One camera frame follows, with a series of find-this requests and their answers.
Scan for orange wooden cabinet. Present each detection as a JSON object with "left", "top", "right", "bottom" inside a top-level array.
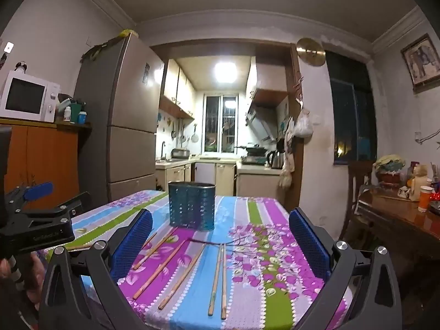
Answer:
[{"left": 0, "top": 118, "right": 92, "bottom": 211}]

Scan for cabinet above range hood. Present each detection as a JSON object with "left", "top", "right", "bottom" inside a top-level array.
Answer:
[{"left": 246, "top": 55, "right": 289, "bottom": 107}]

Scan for dark room window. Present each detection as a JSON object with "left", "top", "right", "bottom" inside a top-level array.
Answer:
[{"left": 325, "top": 50, "right": 378, "bottom": 167}]

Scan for steel electric kettle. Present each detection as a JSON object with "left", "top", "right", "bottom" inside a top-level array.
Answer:
[{"left": 267, "top": 150, "right": 284, "bottom": 169}]

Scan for round golden wall plate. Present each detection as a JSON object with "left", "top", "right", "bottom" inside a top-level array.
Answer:
[{"left": 296, "top": 37, "right": 326, "bottom": 67}]

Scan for grey refrigerator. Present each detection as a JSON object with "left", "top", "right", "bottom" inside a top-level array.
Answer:
[{"left": 73, "top": 34, "right": 166, "bottom": 211}]

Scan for orange cup with white lid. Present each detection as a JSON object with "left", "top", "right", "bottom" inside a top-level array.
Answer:
[{"left": 418, "top": 186, "right": 433, "bottom": 213}]

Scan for white hanging plastic bag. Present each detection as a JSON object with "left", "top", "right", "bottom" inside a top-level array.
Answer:
[{"left": 293, "top": 108, "right": 314, "bottom": 140}]

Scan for blue perforated utensil holder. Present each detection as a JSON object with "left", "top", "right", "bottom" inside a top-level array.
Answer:
[{"left": 168, "top": 181, "right": 216, "bottom": 231}]

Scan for cream kitchen base cabinets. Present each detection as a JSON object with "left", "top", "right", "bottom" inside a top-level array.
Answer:
[{"left": 155, "top": 158, "right": 286, "bottom": 202}]

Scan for flowerpot with cloth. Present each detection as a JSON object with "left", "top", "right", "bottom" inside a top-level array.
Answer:
[{"left": 373, "top": 155, "right": 406, "bottom": 190}]

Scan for barred kitchen window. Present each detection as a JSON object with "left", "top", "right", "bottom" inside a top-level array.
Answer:
[{"left": 203, "top": 93, "right": 238, "bottom": 155}]

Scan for person's left hand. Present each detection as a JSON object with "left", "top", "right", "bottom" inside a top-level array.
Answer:
[{"left": 0, "top": 251, "right": 45, "bottom": 299}]

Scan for steel range hood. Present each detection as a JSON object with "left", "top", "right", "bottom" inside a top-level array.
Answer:
[{"left": 245, "top": 106, "right": 280, "bottom": 142}]

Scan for framed wall picture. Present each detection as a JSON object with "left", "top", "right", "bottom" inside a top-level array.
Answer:
[{"left": 400, "top": 34, "right": 440, "bottom": 93}]

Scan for white microwave oven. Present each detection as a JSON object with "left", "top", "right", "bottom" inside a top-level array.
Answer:
[{"left": 0, "top": 70, "right": 61, "bottom": 123}]

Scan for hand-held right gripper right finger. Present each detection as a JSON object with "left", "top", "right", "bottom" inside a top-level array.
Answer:
[{"left": 288, "top": 208, "right": 403, "bottom": 330}]

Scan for beige figurine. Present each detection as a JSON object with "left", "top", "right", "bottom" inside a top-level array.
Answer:
[{"left": 399, "top": 164, "right": 430, "bottom": 202}]

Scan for clutter on refrigerator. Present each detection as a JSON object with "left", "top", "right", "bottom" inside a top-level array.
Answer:
[{"left": 81, "top": 28, "right": 139, "bottom": 63}]

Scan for cream wall cabinets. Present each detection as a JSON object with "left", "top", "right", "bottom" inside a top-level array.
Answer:
[{"left": 159, "top": 58, "right": 196, "bottom": 120}]

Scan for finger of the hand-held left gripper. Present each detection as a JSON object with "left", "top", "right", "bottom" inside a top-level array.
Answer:
[
  {"left": 5, "top": 182, "right": 54, "bottom": 214},
  {"left": 24, "top": 192, "right": 92, "bottom": 226}
]

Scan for black wok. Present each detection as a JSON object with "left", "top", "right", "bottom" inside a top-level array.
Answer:
[{"left": 234, "top": 145, "right": 269, "bottom": 156}]

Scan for cream hanging cloth bag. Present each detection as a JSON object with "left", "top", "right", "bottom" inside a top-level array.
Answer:
[{"left": 278, "top": 151, "right": 297, "bottom": 189}]

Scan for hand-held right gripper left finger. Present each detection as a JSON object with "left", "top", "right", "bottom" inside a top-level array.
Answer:
[{"left": 38, "top": 209, "right": 153, "bottom": 330}]

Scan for brown wooden side table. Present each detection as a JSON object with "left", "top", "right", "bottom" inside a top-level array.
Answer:
[{"left": 354, "top": 185, "right": 440, "bottom": 260}]

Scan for square ceiling light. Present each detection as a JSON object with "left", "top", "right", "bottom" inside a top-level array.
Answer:
[{"left": 213, "top": 61, "right": 238, "bottom": 84}]

